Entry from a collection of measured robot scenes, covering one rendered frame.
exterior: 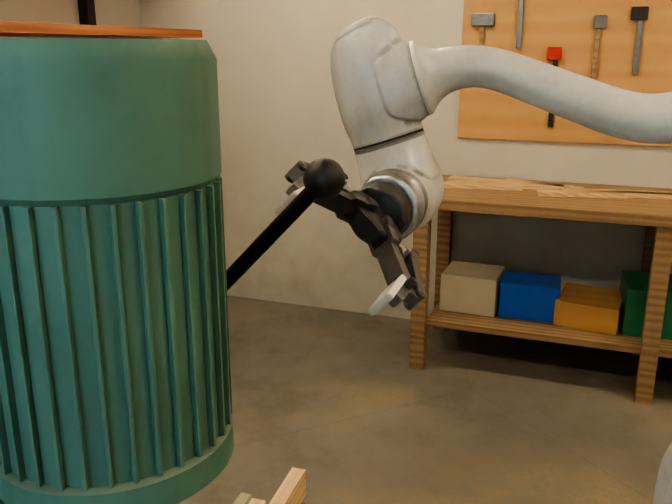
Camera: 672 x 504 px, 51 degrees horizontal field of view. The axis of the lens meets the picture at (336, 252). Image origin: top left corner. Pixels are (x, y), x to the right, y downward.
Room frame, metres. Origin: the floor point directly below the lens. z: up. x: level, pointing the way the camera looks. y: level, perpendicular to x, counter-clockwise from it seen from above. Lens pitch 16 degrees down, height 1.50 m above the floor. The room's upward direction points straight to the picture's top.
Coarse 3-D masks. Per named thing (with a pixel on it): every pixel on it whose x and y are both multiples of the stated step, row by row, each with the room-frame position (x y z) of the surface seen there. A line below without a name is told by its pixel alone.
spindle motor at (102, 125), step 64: (0, 64) 0.40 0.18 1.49; (64, 64) 0.40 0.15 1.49; (128, 64) 0.41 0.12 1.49; (192, 64) 0.45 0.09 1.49; (0, 128) 0.40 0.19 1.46; (64, 128) 0.40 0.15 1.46; (128, 128) 0.41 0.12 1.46; (192, 128) 0.44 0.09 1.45; (0, 192) 0.40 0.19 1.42; (64, 192) 0.40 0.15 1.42; (128, 192) 0.41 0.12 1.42; (192, 192) 0.45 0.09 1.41; (0, 256) 0.41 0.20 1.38; (64, 256) 0.40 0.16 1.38; (128, 256) 0.41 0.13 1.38; (192, 256) 0.44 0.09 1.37; (0, 320) 0.41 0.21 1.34; (64, 320) 0.39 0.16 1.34; (128, 320) 0.41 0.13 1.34; (192, 320) 0.43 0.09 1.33; (0, 384) 0.42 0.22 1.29; (64, 384) 0.40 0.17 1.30; (128, 384) 0.40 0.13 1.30; (192, 384) 0.43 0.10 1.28; (0, 448) 0.41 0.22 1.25; (64, 448) 0.40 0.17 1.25; (128, 448) 0.41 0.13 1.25; (192, 448) 0.43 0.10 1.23
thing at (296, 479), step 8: (296, 472) 0.85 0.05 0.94; (304, 472) 0.85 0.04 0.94; (288, 480) 0.83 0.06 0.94; (296, 480) 0.83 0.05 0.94; (304, 480) 0.85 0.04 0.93; (280, 488) 0.81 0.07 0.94; (288, 488) 0.81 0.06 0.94; (296, 488) 0.82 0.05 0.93; (304, 488) 0.85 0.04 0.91; (280, 496) 0.80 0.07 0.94; (288, 496) 0.80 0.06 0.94; (296, 496) 0.82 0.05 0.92; (304, 496) 0.85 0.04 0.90
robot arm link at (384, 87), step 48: (336, 48) 0.98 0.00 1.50; (384, 48) 0.96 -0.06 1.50; (432, 48) 0.98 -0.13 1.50; (480, 48) 0.96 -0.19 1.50; (336, 96) 0.99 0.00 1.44; (384, 96) 0.94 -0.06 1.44; (432, 96) 0.95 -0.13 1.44; (528, 96) 0.94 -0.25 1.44; (576, 96) 0.92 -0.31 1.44; (624, 96) 0.92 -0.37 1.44
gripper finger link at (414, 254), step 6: (414, 252) 0.80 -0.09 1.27; (408, 258) 0.79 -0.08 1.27; (414, 258) 0.79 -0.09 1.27; (408, 264) 0.78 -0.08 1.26; (414, 264) 0.77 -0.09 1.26; (408, 270) 0.77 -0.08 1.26; (414, 270) 0.76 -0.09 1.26; (414, 276) 0.75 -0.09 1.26; (420, 276) 0.76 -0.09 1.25; (420, 282) 0.74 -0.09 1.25; (414, 288) 0.74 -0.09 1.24; (420, 288) 0.73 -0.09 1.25; (420, 294) 0.72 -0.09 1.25; (408, 306) 0.72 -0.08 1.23
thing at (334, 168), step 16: (320, 160) 0.57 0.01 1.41; (304, 176) 0.57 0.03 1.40; (320, 176) 0.56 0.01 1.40; (336, 176) 0.57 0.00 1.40; (304, 192) 0.58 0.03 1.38; (320, 192) 0.57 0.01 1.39; (336, 192) 0.57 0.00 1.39; (288, 208) 0.58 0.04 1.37; (304, 208) 0.58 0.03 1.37; (272, 224) 0.59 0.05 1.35; (288, 224) 0.58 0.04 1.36; (256, 240) 0.59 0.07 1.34; (272, 240) 0.59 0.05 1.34; (240, 256) 0.60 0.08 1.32; (256, 256) 0.59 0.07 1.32; (240, 272) 0.60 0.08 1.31
